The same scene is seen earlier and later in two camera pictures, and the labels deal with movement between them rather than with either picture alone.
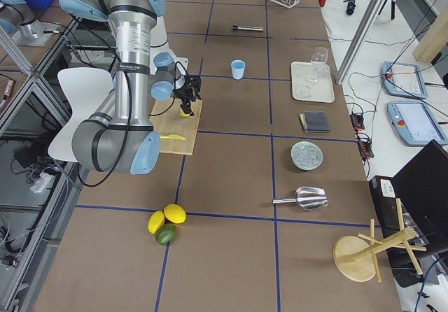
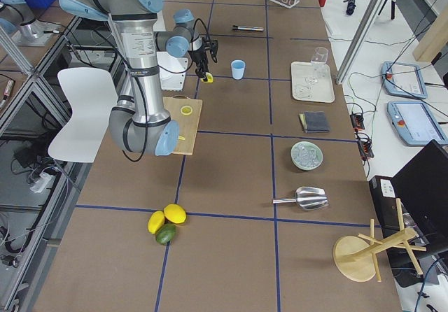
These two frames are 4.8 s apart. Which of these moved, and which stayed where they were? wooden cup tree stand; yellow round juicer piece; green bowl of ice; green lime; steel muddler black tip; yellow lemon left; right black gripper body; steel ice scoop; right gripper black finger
Moved: right gripper black finger; yellow round juicer piece; right black gripper body
Stayed: steel muddler black tip; steel ice scoop; green lime; wooden cup tree stand; green bowl of ice; yellow lemon left
